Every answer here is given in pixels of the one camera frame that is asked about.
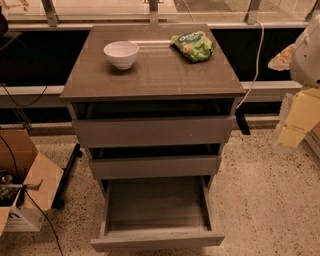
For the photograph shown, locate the white ceramic bowl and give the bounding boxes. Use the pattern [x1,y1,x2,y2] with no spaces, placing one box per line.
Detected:
[103,41,139,70]

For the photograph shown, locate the open cardboard box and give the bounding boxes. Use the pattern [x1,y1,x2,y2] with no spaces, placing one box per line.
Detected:
[0,130,63,235]

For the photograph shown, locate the grey drawer cabinet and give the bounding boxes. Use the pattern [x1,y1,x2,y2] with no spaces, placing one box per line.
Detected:
[59,23,247,188]

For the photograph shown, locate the grey top drawer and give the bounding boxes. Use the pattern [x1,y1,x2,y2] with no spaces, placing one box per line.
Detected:
[72,117,234,148]

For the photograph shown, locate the white power cable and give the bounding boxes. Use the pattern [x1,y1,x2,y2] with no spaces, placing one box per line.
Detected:
[235,20,265,110]

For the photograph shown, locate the black cable at left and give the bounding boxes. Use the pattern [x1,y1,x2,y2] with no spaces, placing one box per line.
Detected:
[0,82,48,109]

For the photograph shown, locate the black floor cable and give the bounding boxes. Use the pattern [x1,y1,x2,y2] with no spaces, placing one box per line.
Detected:
[0,134,65,256]

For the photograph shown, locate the grey middle drawer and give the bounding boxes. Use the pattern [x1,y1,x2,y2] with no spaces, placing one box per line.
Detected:
[89,156,222,179]

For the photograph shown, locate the grey open bottom drawer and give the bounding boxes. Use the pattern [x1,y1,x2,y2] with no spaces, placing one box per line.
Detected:
[91,176,224,252]

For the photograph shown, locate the black stand leg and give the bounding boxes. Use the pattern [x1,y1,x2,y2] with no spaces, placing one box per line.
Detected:
[51,144,82,209]

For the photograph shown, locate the cardboard box at right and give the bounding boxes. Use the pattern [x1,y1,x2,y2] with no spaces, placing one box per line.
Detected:
[305,122,320,159]

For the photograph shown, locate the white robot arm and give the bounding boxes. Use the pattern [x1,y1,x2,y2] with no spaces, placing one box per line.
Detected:
[268,15,320,152]

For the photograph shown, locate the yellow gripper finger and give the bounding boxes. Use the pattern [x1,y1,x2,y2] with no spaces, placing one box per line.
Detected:
[268,44,294,71]
[277,88,320,148]

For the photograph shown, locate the green rice chip bag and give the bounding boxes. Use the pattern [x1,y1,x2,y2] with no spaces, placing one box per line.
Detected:
[169,31,215,63]

